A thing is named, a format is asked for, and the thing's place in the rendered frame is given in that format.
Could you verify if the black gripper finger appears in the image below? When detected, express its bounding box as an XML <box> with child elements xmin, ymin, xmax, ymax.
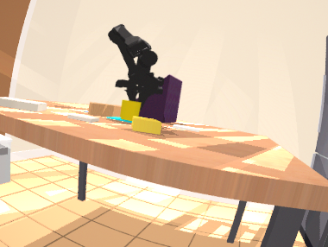
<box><xmin>124</xmin><ymin>89</ymin><xmax>139</xmax><ymax>101</ymax></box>
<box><xmin>138</xmin><ymin>92</ymin><xmax>153</xmax><ymax>110</ymax></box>

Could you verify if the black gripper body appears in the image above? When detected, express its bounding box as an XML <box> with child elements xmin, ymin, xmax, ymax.
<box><xmin>115</xmin><ymin>68</ymin><xmax>163</xmax><ymax>94</ymax></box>

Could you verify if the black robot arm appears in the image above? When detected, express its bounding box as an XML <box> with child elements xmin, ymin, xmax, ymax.
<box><xmin>108</xmin><ymin>24</ymin><xmax>164</xmax><ymax>89</ymax></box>

